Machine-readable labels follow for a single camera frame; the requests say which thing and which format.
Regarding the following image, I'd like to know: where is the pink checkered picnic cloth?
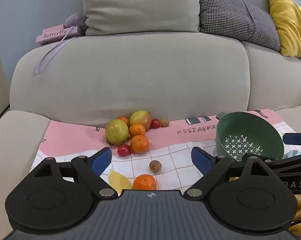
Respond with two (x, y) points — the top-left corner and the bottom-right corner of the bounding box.
(32, 116), (218, 192)

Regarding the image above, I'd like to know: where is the beige sofa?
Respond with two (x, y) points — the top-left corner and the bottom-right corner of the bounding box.
(0, 33), (301, 239)

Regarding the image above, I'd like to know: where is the orange mandarin hidden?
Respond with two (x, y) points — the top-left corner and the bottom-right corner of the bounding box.
(118, 116), (130, 127)

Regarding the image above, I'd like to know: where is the grey back cushion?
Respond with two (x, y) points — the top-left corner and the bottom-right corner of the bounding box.
(83, 0), (200, 36)

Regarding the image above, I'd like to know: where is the red cherry tomato front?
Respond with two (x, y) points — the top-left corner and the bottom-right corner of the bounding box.
(117, 144), (131, 158)

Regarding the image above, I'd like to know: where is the brown longan back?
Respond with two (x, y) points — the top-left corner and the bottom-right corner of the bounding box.
(160, 119), (169, 127)

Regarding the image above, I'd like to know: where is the houndstooth pillow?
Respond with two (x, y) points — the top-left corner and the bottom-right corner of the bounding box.
(199, 0), (281, 51)

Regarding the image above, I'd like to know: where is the yellow pillow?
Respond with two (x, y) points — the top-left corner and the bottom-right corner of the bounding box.
(269, 0), (301, 58)

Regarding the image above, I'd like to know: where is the orange mandarin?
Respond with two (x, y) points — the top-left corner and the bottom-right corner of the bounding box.
(133, 174), (157, 191)
(130, 135), (150, 154)
(129, 123), (146, 138)

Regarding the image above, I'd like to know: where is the red cherry tomato back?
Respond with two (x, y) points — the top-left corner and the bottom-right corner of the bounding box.
(151, 119), (161, 129)

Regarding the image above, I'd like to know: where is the purple plush toy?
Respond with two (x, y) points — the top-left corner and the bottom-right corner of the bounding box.
(64, 12), (88, 36)

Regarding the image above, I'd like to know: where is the green colander bowl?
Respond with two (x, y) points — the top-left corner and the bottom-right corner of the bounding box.
(215, 112), (284, 161)

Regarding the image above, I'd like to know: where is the red cherry tomato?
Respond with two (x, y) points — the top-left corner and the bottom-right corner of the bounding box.
(151, 119), (161, 129)
(117, 144), (131, 158)

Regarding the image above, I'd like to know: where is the teal striped towel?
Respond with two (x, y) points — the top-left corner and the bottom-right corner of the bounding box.
(282, 150), (301, 159)

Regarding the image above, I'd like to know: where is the brown longan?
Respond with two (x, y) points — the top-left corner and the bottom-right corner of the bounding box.
(149, 160), (162, 173)
(160, 119), (169, 127)

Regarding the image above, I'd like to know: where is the pink butterfly box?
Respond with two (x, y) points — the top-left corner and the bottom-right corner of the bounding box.
(36, 24), (82, 46)

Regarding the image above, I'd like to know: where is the brown longan front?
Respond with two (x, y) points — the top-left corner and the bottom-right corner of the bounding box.
(149, 160), (162, 173)

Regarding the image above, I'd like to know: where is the orange mandarin front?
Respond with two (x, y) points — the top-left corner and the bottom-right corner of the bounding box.
(133, 174), (157, 191)

